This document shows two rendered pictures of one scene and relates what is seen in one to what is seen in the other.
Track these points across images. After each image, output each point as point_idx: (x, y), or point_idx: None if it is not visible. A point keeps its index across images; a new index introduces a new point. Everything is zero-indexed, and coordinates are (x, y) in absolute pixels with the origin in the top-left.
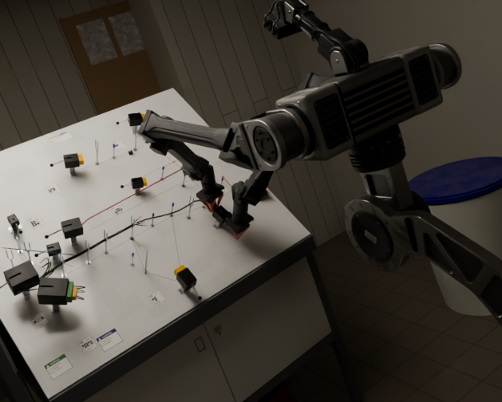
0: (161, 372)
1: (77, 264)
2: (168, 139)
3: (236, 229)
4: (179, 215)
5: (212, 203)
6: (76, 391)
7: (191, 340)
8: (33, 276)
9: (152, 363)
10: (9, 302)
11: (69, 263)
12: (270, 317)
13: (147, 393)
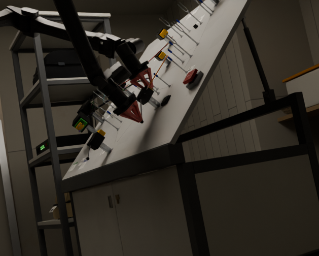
0: (96, 205)
1: None
2: (22, 25)
3: (113, 110)
4: (158, 90)
5: (133, 82)
6: (65, 183)
7: (106, 194)
8: (80, 109)
9: (93, 194)
10: (99, 124)
11: None
12: (146, 216)
13: (92, 214)
